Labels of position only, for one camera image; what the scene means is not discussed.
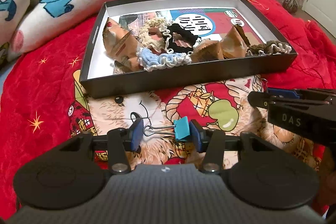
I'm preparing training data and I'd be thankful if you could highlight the blue binder clip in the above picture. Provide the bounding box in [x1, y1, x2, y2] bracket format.
[143, 117, 191, 141]

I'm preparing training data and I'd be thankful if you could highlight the brown knitted scrunchie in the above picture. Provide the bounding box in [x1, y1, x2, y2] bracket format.
[246, 40, 292, 56]

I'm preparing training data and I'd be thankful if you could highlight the light blue knitted scrunchie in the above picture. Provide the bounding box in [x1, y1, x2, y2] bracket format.
[137, 48, 192, 72]

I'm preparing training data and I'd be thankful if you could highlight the cream knitted scrunchie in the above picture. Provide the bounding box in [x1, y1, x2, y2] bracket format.
[138, 18, 174, 55]

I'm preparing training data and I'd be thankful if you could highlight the black white-trimmed scrunchie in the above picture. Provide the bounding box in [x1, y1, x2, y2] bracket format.
[162, 23, 202, 54]

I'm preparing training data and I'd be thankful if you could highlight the brown chocolate snack packet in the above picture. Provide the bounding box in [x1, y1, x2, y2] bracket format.
[220, 24, 251, 59]

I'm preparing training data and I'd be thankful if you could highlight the black shallow cardboard box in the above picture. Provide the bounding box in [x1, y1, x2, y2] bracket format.
[79, 0, 297, 98]

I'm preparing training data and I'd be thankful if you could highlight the dark patterned ball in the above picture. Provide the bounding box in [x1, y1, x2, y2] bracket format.
[282, 0, 298, 14]

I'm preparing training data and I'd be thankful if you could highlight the Chinese history textbook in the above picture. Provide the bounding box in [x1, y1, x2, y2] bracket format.
[112, 7, 265, 45]

